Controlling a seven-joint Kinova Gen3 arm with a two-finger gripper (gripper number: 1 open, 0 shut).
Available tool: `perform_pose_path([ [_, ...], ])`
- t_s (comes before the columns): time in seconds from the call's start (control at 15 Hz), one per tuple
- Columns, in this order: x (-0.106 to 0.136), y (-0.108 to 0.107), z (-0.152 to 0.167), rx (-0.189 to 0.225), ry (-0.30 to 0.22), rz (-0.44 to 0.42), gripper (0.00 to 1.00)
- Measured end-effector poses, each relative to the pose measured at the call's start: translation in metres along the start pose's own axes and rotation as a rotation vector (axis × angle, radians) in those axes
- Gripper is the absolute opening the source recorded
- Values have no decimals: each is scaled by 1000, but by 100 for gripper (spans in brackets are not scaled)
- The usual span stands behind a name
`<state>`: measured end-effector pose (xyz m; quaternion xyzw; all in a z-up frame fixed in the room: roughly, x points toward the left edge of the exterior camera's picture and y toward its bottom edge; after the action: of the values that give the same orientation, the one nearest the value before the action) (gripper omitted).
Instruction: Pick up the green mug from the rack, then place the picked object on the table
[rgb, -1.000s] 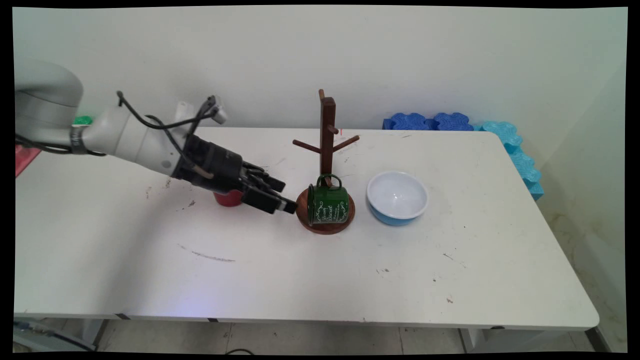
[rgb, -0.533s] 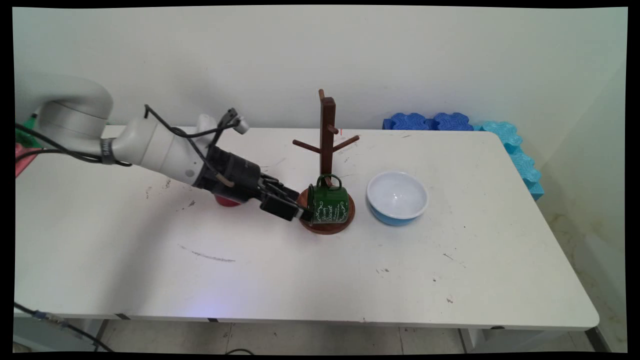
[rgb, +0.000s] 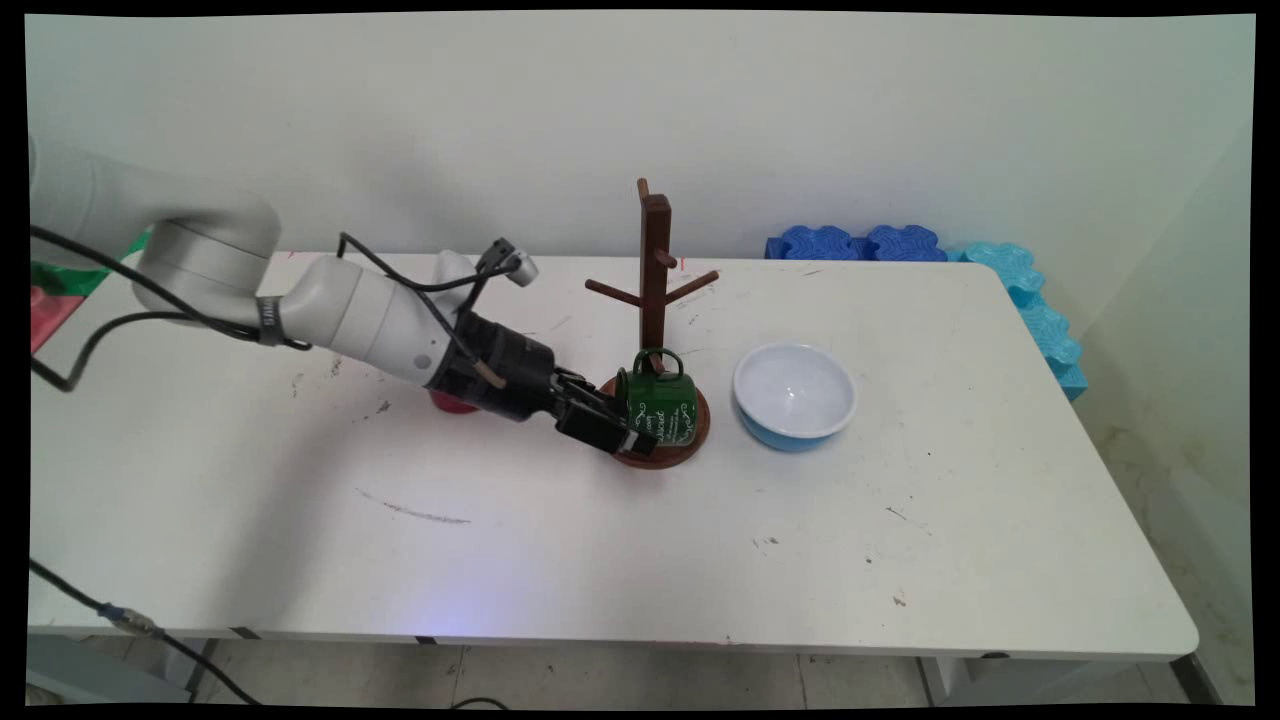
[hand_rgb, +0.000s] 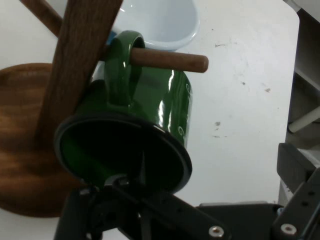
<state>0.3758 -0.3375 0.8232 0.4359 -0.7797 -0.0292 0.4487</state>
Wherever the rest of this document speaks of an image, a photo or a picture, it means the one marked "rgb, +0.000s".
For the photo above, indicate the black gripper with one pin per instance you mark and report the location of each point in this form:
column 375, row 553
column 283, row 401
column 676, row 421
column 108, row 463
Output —
column 500, row 375

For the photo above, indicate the green enamel mug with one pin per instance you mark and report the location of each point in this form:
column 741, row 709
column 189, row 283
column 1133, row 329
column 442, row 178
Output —
column 665, row 405

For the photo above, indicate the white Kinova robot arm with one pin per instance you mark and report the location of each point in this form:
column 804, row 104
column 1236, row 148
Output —
column 350, row 310

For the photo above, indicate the small red object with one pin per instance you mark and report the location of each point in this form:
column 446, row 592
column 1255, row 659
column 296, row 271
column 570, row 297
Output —
column 452, row 403

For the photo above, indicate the dark wooden mug tree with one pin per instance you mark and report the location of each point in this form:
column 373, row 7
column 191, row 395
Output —
column 655, row 270

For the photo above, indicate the light blue bowl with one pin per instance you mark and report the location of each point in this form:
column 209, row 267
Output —
column 793, row 390

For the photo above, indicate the dark blue foam block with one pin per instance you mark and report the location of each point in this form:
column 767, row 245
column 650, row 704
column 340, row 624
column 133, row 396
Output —
column 815, row 243
column 905, row 243

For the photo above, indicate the grey metal table leg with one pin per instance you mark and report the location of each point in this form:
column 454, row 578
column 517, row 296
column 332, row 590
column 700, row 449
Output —
column 950, row 680
column 1195, row 680

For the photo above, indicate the blue foam mats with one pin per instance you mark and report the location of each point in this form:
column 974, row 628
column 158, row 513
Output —
column 1040, row 315

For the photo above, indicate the green foam mat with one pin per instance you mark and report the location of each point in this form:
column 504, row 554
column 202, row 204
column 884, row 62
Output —
column 70, row 275

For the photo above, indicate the red foam mat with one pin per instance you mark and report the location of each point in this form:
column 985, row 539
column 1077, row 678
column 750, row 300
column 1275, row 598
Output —
column 48, row 315

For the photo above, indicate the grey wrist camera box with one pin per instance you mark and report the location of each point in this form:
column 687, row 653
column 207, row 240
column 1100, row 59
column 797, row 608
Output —
column 515, row 263

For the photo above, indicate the white camera bracket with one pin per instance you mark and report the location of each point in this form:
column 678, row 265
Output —
column 452, row 272

